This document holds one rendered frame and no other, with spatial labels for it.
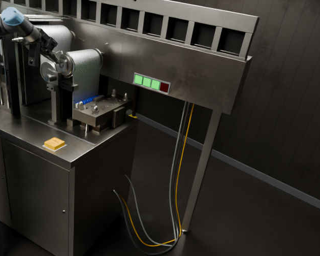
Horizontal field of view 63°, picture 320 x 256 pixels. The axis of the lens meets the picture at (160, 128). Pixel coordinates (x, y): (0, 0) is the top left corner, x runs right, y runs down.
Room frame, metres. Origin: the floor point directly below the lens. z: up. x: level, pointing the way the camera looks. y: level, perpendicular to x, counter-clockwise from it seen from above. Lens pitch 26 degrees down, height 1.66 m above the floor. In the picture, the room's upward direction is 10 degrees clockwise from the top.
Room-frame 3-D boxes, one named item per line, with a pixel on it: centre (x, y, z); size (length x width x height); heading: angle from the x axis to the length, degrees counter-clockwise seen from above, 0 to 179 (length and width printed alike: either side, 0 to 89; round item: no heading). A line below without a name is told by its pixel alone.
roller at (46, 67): (1.56, 0.65, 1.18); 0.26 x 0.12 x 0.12; 159
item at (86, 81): (1.50, 0.48, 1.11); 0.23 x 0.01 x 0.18; 159
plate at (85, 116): (1.49, 0.36, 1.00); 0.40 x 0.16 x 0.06; 159
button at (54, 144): (1.13, 0.52, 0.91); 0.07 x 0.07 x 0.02; 69
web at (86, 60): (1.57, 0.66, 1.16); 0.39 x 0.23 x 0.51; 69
